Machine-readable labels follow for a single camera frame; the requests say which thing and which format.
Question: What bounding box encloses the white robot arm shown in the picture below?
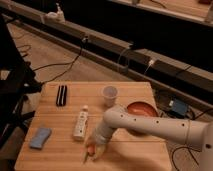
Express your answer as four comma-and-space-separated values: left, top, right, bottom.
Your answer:
86, 105, 213, 171

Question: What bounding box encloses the long metal rail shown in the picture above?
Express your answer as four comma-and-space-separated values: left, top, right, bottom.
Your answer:
0, 0, 213, 93

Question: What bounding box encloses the orange ceramic bowl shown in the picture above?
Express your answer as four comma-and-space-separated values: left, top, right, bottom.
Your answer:
127, 101, 158, 117

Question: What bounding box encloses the white squeeze bottle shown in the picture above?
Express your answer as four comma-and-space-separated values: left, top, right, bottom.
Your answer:
73, 105, 89, 141

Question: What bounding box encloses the white object on rail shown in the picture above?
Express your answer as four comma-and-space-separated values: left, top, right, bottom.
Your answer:
46, 4, 65, 22

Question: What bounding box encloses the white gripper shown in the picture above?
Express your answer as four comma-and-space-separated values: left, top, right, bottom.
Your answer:
85, 125, 114, 160

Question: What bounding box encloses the blue sponge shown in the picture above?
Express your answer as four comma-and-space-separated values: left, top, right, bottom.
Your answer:
29, 127, 52, 149

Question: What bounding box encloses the black chair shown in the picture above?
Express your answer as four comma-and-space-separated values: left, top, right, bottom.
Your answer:
0, 13, 42, 149

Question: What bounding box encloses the blue power box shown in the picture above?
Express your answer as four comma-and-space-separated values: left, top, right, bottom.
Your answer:
169, 99, 188, 118

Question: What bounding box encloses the translucent plastic cup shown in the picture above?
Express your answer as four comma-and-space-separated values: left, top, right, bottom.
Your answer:
102, 86, 118, 107

